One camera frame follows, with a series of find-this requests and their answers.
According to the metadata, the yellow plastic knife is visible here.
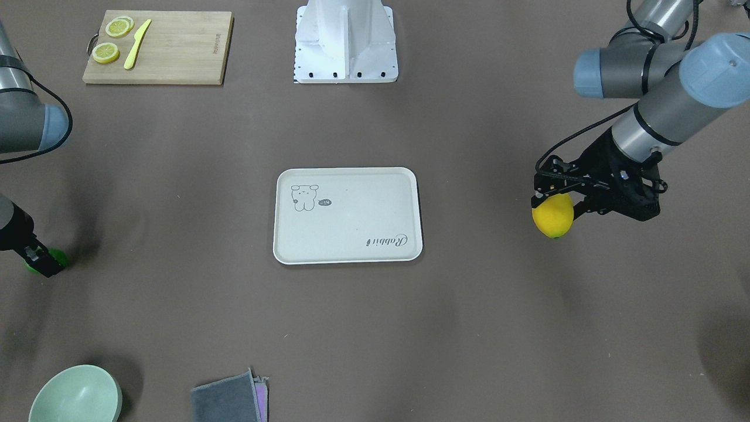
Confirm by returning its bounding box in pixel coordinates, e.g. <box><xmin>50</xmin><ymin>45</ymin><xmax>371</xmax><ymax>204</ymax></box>
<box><xmin>123</xmin><ymin>19</ymin><xmax>152</xmax><ymax>70</ymax></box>

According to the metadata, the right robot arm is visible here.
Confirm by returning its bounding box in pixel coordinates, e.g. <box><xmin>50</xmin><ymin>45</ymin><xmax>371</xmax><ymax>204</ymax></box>
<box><xmin>1</xmin><ymin>28</ymin><xmax>73</xmax><ymax>278</ymax></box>

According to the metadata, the mint green bowl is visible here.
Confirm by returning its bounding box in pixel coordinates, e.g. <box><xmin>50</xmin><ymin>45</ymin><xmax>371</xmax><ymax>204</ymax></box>
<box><xmin>28</xmin><ymin>365</ymin><xmax>123</xmax><ymax>421</ymax></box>

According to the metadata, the yellow lemon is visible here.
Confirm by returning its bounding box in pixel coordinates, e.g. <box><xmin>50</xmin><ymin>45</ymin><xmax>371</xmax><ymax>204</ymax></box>
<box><xmin>532</xmin><ymin>193</ymin><xmax>574</xmax><ymax>239</ymax></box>

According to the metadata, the cream rabbit tray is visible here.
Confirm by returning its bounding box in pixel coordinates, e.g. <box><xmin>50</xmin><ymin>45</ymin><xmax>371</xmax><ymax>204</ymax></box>
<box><xmin>272</xmin><ymin>166</ymin><xmax>424</xmax><ymax>266</ymax></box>

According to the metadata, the lemon slice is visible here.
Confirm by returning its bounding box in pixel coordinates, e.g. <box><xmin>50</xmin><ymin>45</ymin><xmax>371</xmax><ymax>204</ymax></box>
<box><xmin>90</xmin><ymin>42</ymin><xmax>120</xmax><ymax>64</ymax></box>
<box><xmin>105</xmin><ymin>16</ymin><xmax>134</xmax><ymax>38</ymax></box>

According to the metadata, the grey folded cloth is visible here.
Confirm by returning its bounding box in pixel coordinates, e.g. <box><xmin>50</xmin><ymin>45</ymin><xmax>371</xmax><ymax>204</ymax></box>
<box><xmin>190</xmin><ymin>369</ymin><xmax>270</xmax><ymax>421</ymax></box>

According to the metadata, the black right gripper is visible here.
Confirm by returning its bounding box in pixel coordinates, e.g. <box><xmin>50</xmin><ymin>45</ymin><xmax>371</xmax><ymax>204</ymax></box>
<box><xmin>1</xmin><ymin>196</ymin><xmax>57</xmax><ymax>275</ymax></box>

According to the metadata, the green lemon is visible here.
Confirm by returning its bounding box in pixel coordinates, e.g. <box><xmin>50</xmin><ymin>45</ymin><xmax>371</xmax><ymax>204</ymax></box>
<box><xmin>25</xmin><ymin>248</ymin><xmax>69</xmax><ymax>277</ymax></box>

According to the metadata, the wooden cutting board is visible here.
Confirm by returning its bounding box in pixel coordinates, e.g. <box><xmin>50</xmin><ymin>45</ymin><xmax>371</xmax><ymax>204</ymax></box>
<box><xmin>82</xmin><ymin>9</ymin><xmax>234</xmax><ymax>86</ymax></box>

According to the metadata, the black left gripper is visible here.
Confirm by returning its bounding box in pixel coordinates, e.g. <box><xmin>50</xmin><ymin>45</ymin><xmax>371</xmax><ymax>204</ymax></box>
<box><xmin>531</xmin><ymin>130</ymin><xmax>668</xmax><ymax>222</ymax></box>

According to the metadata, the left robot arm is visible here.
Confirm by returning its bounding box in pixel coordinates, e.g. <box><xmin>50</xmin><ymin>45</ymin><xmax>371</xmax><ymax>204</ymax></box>
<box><xmin>531</xmin><ymin>1</ymin><xmax>749</xmax><ymax>222</ymax></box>

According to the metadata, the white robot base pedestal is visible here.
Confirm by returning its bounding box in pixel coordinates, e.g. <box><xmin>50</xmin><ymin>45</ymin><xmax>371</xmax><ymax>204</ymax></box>
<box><xmin>293</xmin><ymin>1</ymin><xmax>399</xmax><ymax>84</ymax></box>

